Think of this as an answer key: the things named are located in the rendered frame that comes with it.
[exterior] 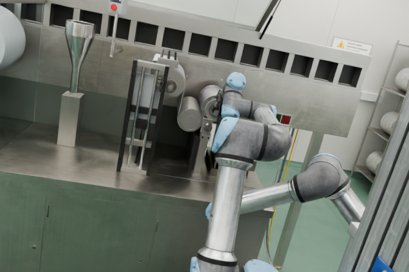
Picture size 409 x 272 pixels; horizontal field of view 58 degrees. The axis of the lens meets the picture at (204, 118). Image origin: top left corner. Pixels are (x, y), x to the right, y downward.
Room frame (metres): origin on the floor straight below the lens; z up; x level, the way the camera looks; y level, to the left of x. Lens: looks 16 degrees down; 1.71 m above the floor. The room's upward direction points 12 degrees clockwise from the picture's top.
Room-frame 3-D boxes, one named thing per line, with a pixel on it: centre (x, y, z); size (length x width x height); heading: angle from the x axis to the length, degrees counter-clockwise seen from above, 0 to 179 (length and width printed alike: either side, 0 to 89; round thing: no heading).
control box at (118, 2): (1.73, 0.50, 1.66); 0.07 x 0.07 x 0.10; 77
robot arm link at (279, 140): (1.26, -0.23, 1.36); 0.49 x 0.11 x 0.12; 3
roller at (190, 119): (1.89, 0.08, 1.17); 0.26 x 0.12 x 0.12; 8
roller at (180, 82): (1.88, 0.22, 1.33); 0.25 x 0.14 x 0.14; 8
